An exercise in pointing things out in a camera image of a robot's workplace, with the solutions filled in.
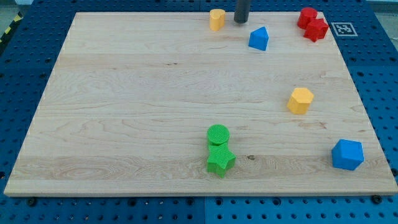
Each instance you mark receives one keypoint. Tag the blue triangle block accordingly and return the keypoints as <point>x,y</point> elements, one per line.
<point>259,39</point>

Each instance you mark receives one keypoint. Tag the yellow heart block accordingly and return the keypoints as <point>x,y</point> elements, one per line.
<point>217,17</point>

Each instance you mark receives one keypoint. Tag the green cylinder block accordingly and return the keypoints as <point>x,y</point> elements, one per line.
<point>217,134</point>

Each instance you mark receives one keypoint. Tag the green star block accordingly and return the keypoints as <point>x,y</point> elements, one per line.
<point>220,159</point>

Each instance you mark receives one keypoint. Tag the light wooden board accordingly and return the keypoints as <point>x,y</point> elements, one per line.
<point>129,101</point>

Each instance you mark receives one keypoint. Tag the yellow hexagon block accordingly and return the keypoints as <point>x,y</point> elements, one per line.
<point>300,100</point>

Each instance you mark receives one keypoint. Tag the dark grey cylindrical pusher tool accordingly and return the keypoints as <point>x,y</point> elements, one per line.
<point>241,12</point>

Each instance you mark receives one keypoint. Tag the red star block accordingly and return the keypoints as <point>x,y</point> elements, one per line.
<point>316,30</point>

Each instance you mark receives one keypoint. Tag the red cylinder block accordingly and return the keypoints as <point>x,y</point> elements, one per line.
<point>307,14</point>

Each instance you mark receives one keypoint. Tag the blue cube block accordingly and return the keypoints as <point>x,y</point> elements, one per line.
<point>347,154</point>

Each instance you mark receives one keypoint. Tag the white fiducial marker tag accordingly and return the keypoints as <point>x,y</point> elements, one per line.
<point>344,29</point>

